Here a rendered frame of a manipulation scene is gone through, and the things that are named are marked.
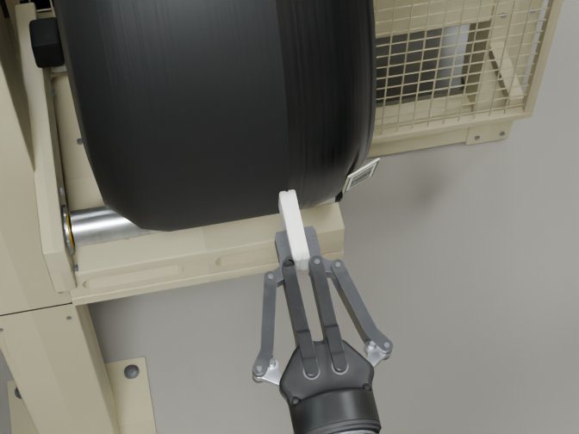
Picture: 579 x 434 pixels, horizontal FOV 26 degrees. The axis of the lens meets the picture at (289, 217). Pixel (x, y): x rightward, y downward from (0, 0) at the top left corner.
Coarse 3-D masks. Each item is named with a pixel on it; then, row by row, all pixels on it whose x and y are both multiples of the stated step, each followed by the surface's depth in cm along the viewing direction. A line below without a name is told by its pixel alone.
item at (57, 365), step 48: (0, 48) 136; (0, 96) 140; (0, 144) 147; (0, 192) 155; (0, 240) 164; (0, 288) 174; (48, 288) 177; (0, 336) 185; (48, 336) 188; (48, 384) 202; (96, 384) 206; (48, 432) 217; (96, 432) 221
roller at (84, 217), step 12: (324, 204) 158; (72, 216) 154; (84, 216) 154; (96, 216) 154; (108, 216) 154; (120, 216) 154; (72, 228) 153; (84, 228) 153; (96, 228) 153; (108, 228) 154; (120, 228) 154; (132, 228) 154; (72, 240) 155; (84, 240) 154; (96, 240) 154; (108, 240) 155
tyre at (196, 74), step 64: (64, 0) 115; (128, 0) 113; (192, 0) 113; (256, 0) 114; (320, 0) 115; (128, 64) 115; (192, 64) 116; (256, 64) 117; (320, 64) 118; (128, 128) 119; (192, 128) 119; (256, 128) 121; (320, 128) 123; (128, 192) 127; (192, 192) 127; (256, 192) 130; (320, 192) 133
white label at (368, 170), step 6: (372, 162) 133; (366, 168) 133; (372, 168) 135; (354, 174) 133; (360, 174) 134; (366, 174) 136; (372, 174) 138; (348, 180) 134; (354, 180) 135; (360, 180) 137; (348, 186) 136; (354, 186) 138; (342, 192) 138
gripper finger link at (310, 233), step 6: (306, 228) 115; (312, 228) 115; (306, 234) 115; (312, 234) 115; (306, 240) 115; (312, 240) 115; (312, 246) 115; (318, 246) 115; (312, 252) 114; (318, 252) 114; (324, 258) 114; (324, 264) 114; (330, 264) 114; (330, 270) 114; (330, 276) 115
